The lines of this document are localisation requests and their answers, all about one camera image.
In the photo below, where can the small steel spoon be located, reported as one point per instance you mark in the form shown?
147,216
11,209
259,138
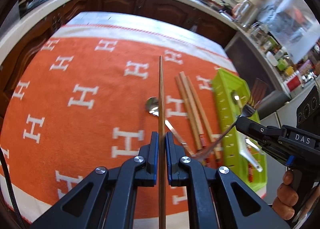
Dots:
151,107

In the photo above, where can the steel soup spoon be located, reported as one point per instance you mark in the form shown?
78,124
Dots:
246,145

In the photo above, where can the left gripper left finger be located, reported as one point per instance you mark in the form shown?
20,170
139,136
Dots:
139,171

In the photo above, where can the orange H-pattern cloth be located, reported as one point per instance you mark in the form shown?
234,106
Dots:
81,104

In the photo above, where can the person's right hand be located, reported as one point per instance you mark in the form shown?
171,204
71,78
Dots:
286,197

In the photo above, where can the steel fork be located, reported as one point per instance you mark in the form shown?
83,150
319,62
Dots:
247,111

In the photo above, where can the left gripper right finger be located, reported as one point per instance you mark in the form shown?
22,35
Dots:
183,171

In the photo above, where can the dark wooden chopstick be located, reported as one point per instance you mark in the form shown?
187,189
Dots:
161,160

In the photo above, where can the bamboo chopstick red end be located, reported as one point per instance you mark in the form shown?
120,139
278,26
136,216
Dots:
189,112
196,117
212,139

